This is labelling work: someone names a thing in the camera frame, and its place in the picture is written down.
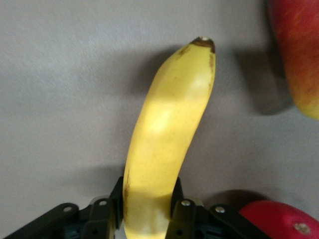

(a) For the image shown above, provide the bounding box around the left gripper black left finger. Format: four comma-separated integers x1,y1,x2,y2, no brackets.
0,176,124,239

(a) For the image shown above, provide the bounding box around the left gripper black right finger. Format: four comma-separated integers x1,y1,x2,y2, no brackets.
165,177,273,239

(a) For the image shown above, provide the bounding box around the yellow banana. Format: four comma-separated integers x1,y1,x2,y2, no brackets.
122,36,217,239

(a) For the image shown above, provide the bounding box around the red pomegranate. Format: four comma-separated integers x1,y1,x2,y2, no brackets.
238,201,319,239

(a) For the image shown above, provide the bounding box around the red yellow mango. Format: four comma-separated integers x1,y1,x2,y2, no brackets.
268,0,319,121

